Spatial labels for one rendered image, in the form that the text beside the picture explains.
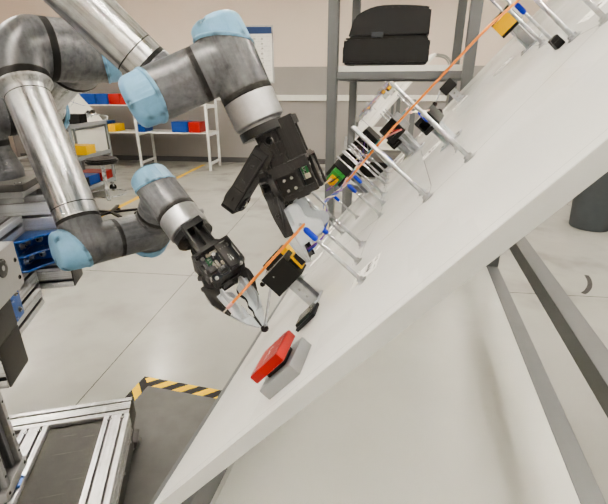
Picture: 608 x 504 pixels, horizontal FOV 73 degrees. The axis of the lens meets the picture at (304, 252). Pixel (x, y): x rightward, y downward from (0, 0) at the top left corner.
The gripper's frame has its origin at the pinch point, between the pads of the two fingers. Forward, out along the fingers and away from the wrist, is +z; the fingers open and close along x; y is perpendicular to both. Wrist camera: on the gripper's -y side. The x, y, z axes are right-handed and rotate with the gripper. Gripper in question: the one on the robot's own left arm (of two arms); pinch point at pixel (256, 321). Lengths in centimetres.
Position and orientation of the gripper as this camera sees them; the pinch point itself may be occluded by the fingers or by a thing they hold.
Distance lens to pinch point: 72.7
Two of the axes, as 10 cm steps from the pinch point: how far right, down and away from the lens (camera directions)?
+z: 6.2, 7.4, -2.6
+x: 7.7, -5.2, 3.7
